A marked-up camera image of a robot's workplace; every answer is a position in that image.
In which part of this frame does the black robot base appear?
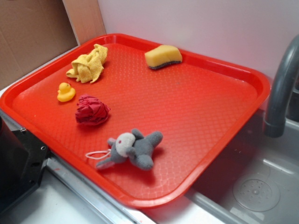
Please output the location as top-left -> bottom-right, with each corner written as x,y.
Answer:
0,119 -> 50,215

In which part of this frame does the crumpled red cloth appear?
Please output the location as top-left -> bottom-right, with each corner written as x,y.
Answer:
75,94 -> 111,126

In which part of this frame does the yellow cloth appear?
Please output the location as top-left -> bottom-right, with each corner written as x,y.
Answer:
66,44 -> 108,84

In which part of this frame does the red plastic tray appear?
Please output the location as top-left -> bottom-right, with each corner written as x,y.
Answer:
0,34 -> 270,208

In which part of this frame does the grey plush mouse toy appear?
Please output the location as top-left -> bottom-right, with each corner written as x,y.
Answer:
85,129 -> 163,171

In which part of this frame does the yellow sponge with grey pad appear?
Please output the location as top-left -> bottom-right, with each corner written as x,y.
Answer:
144,45 -> 183,70

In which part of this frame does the yellow rubber duck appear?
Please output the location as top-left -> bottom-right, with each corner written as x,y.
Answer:
57,82 -> 76,102

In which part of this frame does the grey plastic sink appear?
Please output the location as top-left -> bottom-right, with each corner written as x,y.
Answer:
187,112 -> 299,224

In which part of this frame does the grey faucet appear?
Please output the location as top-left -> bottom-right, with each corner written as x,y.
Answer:
263,36 -> 299,138

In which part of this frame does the brown cardboard panel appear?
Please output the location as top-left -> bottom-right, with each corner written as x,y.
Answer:
0,0 -> 106,89

